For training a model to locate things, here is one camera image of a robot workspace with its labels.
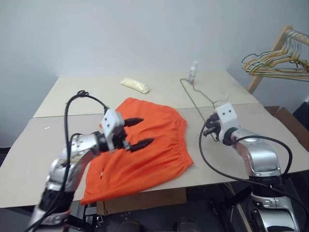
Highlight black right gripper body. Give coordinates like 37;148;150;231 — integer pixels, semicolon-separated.
209;113;222;142

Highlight green wire hanger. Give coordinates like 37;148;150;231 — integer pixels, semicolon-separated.
241;30;309;76

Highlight white spray bottle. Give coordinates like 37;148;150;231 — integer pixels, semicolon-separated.
188;60;199;86

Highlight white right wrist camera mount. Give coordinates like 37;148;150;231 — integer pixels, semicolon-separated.
215;103;242;133

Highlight olive wire hanger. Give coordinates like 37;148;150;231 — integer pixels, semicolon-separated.
180;77;230;121

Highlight pale yellow filled bag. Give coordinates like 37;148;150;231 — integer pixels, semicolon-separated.
120;77;151;94

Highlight orange shorts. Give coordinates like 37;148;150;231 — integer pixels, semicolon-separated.
80;97;195;206

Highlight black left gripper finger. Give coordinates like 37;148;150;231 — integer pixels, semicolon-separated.
123;117;145;128
129;138;155;153

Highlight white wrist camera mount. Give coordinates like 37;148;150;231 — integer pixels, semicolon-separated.
215;103;242;133
100;109;125;153

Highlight yellow wire hanger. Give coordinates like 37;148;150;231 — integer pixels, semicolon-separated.
242;30;309;80

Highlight brown cardboard box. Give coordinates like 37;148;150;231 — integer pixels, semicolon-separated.
264;105;309;153

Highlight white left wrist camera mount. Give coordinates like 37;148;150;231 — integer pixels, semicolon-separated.
100;109;125;153

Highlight wooden clothes rack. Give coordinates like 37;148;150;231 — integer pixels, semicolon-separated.
248;25;309;95

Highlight cardboard sheet under table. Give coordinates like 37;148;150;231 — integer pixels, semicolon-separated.
96;188;188;216

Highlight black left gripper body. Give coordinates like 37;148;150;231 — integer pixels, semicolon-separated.
112;129;132;152

